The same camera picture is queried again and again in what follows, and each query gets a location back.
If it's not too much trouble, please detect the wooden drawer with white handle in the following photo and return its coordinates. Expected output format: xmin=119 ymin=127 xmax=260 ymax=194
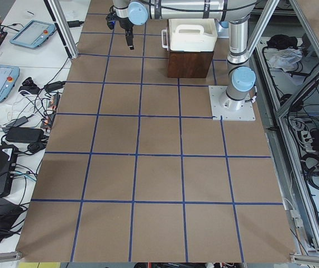
xmin=161 ymin=28 xmax=170 ymax=51

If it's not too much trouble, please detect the white plastic storage bin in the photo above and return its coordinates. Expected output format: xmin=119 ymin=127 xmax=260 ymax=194
xmin=168 ymin=18 xmax=217 ymax=52

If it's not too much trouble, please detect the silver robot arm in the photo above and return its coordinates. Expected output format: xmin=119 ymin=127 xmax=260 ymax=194
xmin=106 ymin=1 xmax=256 ymax=112

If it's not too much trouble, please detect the crumpled white cloth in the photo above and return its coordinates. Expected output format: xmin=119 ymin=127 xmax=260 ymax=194
xmin=268 ymin=48 xmax=303 ymax=72

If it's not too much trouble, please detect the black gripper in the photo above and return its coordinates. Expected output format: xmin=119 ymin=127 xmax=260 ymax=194
xmin=106 ymin=7 xmax=134 ymax=50

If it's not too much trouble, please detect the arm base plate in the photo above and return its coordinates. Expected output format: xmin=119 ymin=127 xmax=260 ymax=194
xmin=208 ymin=85 xmax=256 ymax=121

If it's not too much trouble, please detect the black power adapter brick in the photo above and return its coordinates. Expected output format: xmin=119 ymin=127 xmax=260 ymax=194
xmin=5 ymin=127 xmax=44 ymax=143

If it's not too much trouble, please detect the upper blue teach pendant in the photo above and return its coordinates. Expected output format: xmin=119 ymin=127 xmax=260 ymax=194
xmin=9 ymin=20 xmax=56 ymax=49

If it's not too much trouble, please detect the dark brown wooden cabinet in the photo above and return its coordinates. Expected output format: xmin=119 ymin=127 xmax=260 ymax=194
xmin=168 ymin=50 xmax=214 ymax=78

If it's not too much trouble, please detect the aluminium frame post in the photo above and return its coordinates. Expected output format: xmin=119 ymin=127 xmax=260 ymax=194
xmin=44 ymin=0 xmax=79 ymax=59

